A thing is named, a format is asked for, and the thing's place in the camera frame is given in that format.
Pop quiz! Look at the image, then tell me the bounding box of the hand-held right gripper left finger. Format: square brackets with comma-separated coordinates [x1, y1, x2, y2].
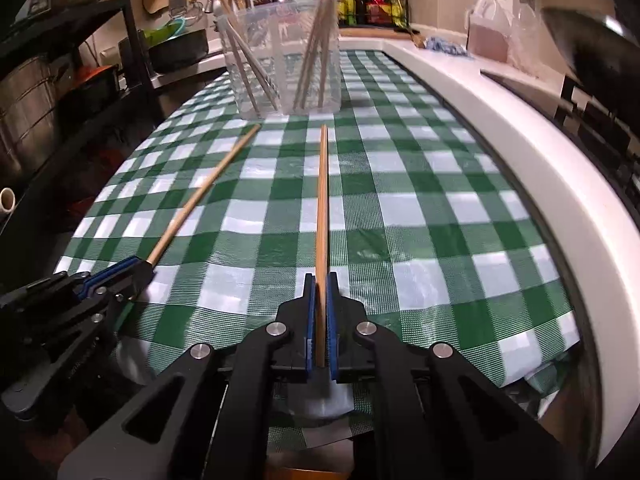
[57, 272, 317, 480]

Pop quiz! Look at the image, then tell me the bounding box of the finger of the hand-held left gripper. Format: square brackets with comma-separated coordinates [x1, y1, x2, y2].
[52, 255, 146, 295]
[89, 259, 155, 332]

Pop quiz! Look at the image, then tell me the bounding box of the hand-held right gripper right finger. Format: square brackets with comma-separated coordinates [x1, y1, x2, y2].
[326, 271, 587, 480]

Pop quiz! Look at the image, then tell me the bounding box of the wooden chopstick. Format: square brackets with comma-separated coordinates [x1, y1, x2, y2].
[294, 0, 335, 110]
[144, 123, 262, 267]
[310, 0, 331, 110]
[314, 124, 330, 367]
[302, 0, 341, 111]
[207, 0, 262, 115]

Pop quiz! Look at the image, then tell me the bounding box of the clear plastic divided container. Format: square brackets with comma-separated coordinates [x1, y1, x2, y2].
[214, 0, 344, 121]

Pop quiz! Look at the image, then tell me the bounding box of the green checked tablecloth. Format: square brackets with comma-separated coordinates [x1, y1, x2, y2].
[52, 48, 584, 457]

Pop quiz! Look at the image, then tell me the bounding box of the steel stock pot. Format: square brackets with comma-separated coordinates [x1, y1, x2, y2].
[0, 57, 66, 182]

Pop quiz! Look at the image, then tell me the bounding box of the black metal shelf rack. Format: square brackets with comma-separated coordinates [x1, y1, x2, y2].
[0, 0, 166, 242]

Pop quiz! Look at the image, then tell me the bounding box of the black cooking pot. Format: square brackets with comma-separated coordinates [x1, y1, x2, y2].
[147, 27, 210, 74]

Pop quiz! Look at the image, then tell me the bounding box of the green colander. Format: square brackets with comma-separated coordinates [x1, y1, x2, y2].
[142, 17, 186, 44]

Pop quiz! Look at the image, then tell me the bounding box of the wooden cutting board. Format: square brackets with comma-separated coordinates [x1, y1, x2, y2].
[339, 24, 427, 41]

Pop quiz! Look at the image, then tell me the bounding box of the blue dish cloth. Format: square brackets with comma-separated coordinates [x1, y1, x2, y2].
[424, 34, 476, 59]

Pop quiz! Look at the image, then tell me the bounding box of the plastic jug of cooking oil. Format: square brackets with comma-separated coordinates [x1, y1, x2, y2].
[464, 0, 516, 64]

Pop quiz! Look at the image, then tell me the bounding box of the black gas stove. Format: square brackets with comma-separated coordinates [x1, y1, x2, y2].
[479, 69, 640, 202]

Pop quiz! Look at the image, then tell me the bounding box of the clear plastic bottle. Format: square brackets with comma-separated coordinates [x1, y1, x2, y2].
[514, 2, 547, 69]

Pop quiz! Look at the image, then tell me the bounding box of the black wok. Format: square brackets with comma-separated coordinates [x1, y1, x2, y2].
[542, 5, 640, 92]

